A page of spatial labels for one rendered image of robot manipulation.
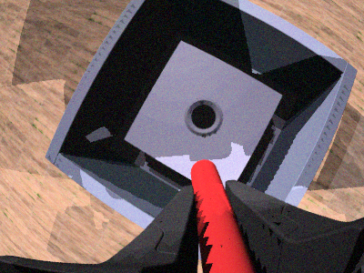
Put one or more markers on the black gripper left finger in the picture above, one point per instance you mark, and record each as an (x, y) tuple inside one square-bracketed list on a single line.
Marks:
[(168, 245)]

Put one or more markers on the grey open box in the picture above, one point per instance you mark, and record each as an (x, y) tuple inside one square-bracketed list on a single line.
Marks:
[(89, 143)]

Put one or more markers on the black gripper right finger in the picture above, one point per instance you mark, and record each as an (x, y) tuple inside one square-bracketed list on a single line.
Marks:
[(282, 238)]

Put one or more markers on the grey square plate with hole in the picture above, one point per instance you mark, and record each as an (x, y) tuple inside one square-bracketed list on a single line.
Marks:
[(192, 82)]

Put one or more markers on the red peg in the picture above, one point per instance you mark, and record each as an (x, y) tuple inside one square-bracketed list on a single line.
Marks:
[(222, 246)]

